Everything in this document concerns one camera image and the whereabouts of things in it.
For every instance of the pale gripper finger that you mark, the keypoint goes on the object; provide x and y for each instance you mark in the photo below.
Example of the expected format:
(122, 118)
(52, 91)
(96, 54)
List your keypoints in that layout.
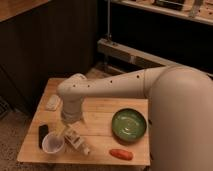
(60, 128)

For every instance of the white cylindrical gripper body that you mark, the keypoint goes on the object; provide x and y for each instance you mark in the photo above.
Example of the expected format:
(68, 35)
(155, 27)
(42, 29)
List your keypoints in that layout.
(71, 111)

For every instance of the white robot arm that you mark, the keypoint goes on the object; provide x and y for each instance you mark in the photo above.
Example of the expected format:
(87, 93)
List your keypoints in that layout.
(180, 109)

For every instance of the white ceramic cup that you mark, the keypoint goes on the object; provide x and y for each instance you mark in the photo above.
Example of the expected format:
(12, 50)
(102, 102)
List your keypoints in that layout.
(52, 144)

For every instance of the black phone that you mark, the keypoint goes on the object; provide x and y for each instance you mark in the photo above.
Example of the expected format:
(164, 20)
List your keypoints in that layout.
(43, 131)

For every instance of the wooden table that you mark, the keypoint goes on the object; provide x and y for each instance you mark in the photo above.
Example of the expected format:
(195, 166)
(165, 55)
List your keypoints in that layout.
(95, 128)

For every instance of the green bowl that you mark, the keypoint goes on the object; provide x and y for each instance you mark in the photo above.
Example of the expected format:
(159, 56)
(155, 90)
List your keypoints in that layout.
(129, 125)

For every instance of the orange carrot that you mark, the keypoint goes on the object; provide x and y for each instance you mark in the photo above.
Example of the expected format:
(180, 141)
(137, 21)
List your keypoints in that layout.
(121, 154)

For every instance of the metal shelf frame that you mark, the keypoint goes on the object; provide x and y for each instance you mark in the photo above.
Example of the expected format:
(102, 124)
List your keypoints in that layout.
(151, 33)

